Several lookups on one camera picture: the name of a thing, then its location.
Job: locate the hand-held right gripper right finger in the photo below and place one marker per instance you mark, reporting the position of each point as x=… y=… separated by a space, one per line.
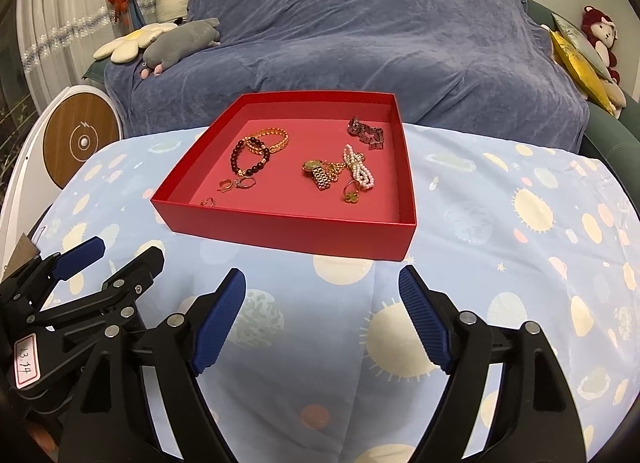
x=425 y=323

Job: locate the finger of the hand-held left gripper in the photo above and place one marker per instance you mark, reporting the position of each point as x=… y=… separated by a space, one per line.
x=80 y=255
x=145 y=268

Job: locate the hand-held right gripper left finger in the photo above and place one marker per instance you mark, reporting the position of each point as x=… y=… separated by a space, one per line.
x=220 y=323

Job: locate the gold hoop earring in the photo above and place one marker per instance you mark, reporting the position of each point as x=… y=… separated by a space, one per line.
x=246 y=183
x=225 y=185

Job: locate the red cardboard box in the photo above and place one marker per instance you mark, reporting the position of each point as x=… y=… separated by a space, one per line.
x=280 y=189

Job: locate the silver gold wrist watch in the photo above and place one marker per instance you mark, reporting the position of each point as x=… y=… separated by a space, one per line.
x=322 y=179

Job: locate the brown cardboard piece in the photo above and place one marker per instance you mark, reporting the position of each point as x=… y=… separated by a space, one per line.
x=22 y=253

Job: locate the round wood-faced white appliance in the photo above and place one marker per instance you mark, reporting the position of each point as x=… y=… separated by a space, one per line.
x=82 y=143

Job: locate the white flower plush cushion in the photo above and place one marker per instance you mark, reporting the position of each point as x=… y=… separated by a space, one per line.
x=125 y=45

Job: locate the grey plush toy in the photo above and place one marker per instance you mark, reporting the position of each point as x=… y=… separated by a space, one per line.
x=175 y=43

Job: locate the green sofa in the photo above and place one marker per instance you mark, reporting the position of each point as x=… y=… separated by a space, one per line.
x=615 y=148

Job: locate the beige plush toy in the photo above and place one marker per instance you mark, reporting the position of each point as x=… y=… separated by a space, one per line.
x=615 y=98

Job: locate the blue velvet blanket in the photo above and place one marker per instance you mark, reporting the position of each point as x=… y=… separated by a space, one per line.
x=350 y=33

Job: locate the gold shiny pillow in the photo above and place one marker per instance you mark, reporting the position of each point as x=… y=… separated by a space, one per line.
x=575 y=63

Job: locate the silver shiny pillow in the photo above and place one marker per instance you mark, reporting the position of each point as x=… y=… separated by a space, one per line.
x=575 y=33

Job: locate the red monkey plush toy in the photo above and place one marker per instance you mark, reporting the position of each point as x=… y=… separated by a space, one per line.
x=600 y=28

